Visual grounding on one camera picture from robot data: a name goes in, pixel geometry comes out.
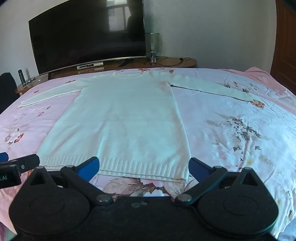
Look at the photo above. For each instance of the black curved television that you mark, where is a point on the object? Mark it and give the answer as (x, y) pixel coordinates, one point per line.
(87, 32)

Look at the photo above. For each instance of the brown wooden desk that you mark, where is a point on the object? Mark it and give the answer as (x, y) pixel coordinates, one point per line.
(182, 62)

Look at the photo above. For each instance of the clear glass table lamp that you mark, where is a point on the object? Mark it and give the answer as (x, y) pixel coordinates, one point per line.
(152, 44)

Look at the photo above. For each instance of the pink floral bed sheet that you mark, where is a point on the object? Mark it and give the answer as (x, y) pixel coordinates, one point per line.
(231, 111)

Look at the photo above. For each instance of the black chair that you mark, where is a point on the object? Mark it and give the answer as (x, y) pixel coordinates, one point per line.
(7, 90)

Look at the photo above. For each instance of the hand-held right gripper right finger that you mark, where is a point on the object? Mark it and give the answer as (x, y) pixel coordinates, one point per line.
(196, 167)

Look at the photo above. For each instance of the silver set-top box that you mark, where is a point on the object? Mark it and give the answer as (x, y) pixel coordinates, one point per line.
(89, 65)

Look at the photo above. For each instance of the white knit sweater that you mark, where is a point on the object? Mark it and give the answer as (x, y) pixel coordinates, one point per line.
(127, 115)

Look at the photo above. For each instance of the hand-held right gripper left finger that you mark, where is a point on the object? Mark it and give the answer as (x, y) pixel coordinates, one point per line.
(89, 168)

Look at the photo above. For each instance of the brown wooden door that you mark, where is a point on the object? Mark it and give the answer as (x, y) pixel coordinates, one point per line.
(285, 46)

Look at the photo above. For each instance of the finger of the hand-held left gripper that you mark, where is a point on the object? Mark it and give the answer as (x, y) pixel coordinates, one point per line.
(27, 161)
(3, 157)

